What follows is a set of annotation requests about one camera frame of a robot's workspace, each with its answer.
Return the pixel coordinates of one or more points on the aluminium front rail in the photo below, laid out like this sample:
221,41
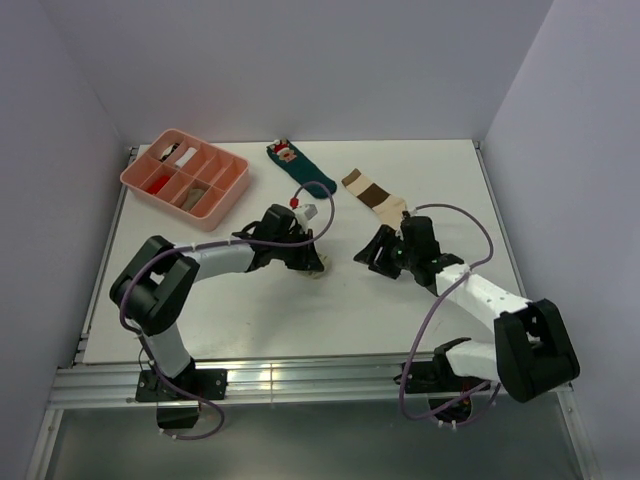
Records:
344,378

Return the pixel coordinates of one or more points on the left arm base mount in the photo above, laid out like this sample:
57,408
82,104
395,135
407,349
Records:
180,400

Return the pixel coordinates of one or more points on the striped beige brown sock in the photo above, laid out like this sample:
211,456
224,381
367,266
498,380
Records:
388,208

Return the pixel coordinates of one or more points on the white rolled item in tray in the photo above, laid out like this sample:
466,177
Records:
185,157

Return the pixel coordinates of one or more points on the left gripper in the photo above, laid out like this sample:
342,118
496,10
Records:
308,260

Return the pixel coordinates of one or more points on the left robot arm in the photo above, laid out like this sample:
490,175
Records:
153,288

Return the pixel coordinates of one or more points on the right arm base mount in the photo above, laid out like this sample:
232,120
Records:
433,377

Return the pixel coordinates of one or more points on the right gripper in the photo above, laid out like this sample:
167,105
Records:
384,237

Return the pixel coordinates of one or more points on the black item in tray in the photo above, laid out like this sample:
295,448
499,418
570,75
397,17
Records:
169,152

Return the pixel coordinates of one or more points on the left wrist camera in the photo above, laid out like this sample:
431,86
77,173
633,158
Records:
302,212

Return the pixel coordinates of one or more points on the pink divided organizer tray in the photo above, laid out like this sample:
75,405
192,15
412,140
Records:
224,175

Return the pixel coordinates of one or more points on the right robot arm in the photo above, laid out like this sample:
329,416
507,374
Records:
531,351

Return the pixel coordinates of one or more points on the red rolled item in tray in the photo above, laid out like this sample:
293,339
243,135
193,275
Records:
158,184

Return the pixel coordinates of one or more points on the dark green Christmas sock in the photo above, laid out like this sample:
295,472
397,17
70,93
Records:
300,168

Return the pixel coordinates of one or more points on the cream yellow sock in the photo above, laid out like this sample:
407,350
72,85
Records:
326,263

